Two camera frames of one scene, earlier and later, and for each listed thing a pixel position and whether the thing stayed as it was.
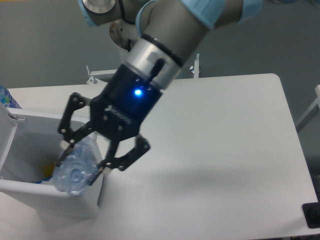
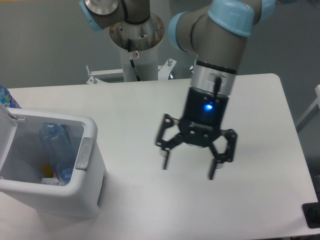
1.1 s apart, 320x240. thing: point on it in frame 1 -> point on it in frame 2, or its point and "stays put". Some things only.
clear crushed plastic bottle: x=73 y=172 -> x=56 y=141
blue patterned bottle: x=6 y=98 stays put
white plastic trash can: x=29 y=144 stays put
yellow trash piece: x=48 y=169 stays put
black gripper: x=119 y=112 -> x=201 y=125
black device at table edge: x=311 y=212 stays put
